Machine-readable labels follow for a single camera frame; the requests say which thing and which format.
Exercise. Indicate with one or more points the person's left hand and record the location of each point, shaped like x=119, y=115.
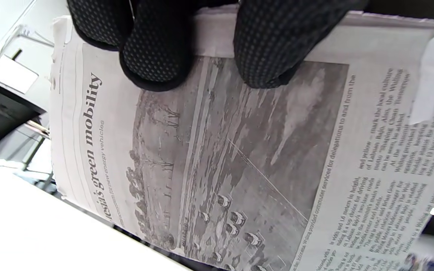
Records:
x=156, y=45

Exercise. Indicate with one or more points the newspaper document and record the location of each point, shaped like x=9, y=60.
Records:
x=239, y=158

